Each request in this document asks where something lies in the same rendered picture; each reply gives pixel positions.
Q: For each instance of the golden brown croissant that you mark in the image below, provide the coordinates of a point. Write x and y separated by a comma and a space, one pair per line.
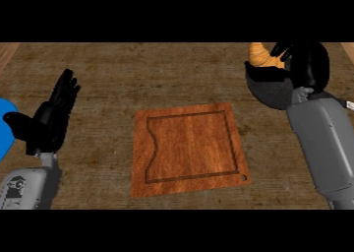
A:
263, 55

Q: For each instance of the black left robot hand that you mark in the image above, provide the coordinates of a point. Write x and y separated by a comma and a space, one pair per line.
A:
47, 122

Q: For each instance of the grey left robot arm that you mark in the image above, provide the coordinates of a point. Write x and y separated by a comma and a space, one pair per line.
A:
28, 187

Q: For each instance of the blue round plate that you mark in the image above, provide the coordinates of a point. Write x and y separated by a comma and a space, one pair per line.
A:
0, 129

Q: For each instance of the dark grey pan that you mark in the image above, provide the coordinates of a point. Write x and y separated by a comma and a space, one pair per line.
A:
275, 87

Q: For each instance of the brown wooden cutting board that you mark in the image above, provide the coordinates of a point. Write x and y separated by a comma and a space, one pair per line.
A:
189, 148

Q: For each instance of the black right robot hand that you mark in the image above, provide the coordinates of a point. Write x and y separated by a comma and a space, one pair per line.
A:
309, 65

